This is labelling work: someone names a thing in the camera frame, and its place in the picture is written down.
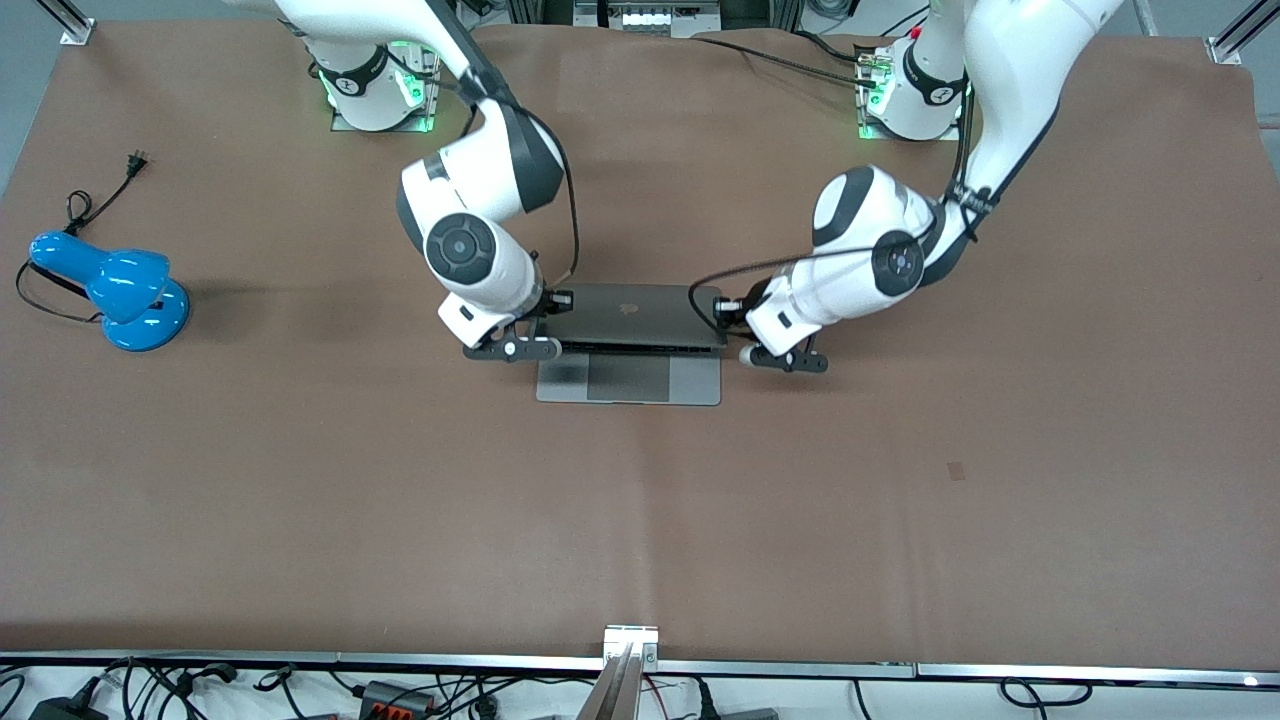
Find silver grey laptop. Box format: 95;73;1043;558
536;284;728;406

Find brown table mat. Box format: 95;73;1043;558
0;22;1280;671

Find white power strip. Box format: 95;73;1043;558
573;0;723;38

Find glossy blue desk lamp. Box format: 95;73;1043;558
30;232;191;353

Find aluminium profile bar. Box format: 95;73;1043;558
575;625;661;720

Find black orange connector block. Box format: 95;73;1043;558
358;680;438;717

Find black power adapter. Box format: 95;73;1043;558
28;695;109;720

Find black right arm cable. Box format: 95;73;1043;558
425;0;581;291

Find thick black supply cable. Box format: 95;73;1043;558
690;33;881;86

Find black lamp power cable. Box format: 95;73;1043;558
15;150;151;326

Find metal table edge rail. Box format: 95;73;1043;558
0;650;1280;691

